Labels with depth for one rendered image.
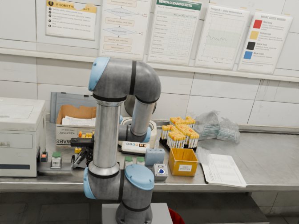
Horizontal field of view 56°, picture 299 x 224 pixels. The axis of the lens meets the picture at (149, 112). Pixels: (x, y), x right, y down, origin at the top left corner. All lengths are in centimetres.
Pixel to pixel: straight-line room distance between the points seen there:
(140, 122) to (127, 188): 26
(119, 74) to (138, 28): 97
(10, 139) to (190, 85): 122
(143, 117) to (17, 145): 62
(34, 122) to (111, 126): 48
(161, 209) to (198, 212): 107
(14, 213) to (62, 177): 81
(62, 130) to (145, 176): 75
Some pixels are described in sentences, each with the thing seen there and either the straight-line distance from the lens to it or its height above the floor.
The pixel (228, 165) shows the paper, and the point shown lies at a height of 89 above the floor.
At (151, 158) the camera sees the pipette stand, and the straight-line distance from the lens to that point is 158.
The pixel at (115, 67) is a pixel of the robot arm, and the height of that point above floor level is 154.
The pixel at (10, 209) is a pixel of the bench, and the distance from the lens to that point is 227.
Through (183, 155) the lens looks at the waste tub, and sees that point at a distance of 168.
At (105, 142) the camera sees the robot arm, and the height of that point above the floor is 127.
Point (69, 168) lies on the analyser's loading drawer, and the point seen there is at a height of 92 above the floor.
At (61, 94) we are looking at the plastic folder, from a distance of 195.
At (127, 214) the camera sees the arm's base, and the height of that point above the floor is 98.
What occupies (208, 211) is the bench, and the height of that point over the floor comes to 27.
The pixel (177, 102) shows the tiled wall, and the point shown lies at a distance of 205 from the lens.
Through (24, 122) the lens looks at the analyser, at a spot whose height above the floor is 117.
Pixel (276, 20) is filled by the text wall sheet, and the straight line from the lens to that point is 215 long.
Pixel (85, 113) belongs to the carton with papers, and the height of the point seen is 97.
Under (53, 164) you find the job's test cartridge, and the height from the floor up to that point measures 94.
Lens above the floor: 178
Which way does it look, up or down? 23 degrees down
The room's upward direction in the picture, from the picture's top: 9 degrees clockwise
